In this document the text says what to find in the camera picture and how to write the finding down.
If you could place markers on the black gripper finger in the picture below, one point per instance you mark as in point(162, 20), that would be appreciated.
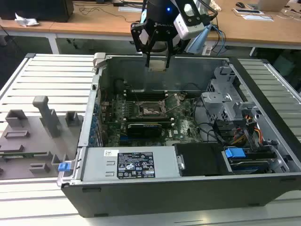
point(136, 35)
point(168, 61)

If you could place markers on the silver CPU plate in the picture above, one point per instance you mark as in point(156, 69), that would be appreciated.
point(158, 65)

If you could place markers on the RAM slot white clips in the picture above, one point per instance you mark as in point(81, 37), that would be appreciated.
point(145, 91)

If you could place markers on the CPU socket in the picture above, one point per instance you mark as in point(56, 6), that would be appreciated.
point(150, 109)

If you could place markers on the blue expansion slot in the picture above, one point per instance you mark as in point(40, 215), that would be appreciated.
point(124, 139)

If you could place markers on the metal disk bay cage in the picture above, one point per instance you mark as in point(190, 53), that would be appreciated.
point(216, 100)

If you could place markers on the green motherboard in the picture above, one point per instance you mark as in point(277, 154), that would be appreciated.
point(188, 127)

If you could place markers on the black graphics card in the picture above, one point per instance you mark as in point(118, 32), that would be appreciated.
point(144, 130)

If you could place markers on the dark computer mouse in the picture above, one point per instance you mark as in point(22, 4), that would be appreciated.
point(240, 4)

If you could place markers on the black computer tower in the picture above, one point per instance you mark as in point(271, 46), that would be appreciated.
point(35, 9)

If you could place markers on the black plastic shroud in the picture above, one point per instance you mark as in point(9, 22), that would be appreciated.
point(202, 160)

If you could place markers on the crumpled white paper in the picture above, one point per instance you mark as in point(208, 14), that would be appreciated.
point(26, 20)

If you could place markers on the blue disk carrier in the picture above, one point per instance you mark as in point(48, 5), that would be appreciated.
point(234, 154)

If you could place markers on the grey power supply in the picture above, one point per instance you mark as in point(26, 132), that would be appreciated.
point(98, 164)

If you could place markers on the black open PC case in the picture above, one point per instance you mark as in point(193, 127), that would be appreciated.
point(141, 200)

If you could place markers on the blue plastic latch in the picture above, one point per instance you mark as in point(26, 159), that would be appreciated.
point(64, 167)

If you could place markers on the grey parts rack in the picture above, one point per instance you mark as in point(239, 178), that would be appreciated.
point(28, 153)

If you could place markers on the green RAM stick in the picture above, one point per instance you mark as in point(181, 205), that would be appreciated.
point(14, 154)

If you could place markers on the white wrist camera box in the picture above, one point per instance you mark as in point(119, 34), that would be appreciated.
point(188, 26)

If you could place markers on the wooden desk white frame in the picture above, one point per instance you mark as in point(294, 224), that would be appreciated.
point(94, 23)

